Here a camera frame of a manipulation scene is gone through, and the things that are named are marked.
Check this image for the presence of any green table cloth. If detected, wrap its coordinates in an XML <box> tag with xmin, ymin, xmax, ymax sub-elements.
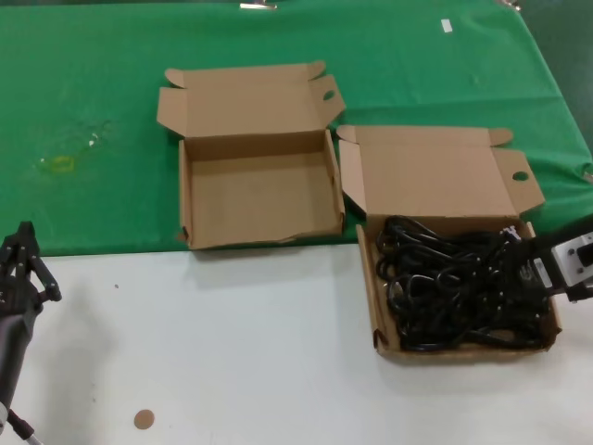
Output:
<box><xmin>0</xmin><ymin>0</ymin><xmax>593</xmax><ymax>259</ymax></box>

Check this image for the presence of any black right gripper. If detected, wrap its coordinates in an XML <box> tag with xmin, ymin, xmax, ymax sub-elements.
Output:
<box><xmin>503</xmin><ymin>231</ymin><xmax>564</xmax><ymax>300</ymax></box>

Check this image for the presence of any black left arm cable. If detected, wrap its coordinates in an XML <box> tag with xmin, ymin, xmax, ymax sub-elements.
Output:
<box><xmin>6</xmin><ymin>407</ymin><xmax>38</xmax><ymax>445</ymax></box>

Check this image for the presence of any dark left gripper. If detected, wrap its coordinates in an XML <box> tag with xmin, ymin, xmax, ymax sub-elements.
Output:
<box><xmin>0</xmin><ymin>221</ymin><xmax>63</xmax><ymax>407</ymax></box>

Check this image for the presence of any pile of black power cables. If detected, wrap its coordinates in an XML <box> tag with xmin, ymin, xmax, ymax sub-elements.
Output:
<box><xmin>375</xmin><ymin>215</ymin><xmax>557</xmax><ymax>352</ymax></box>

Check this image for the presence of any open brown cardboard box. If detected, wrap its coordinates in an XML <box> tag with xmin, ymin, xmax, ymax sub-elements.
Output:
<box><xmin>336</xmin><ymin>123</ymin><xmax>564</xmax><ymax>367</ymax></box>
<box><xmin>156</xmin><ymin>59</ymin><xmax>347</xmax><ymax>251</ymax></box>

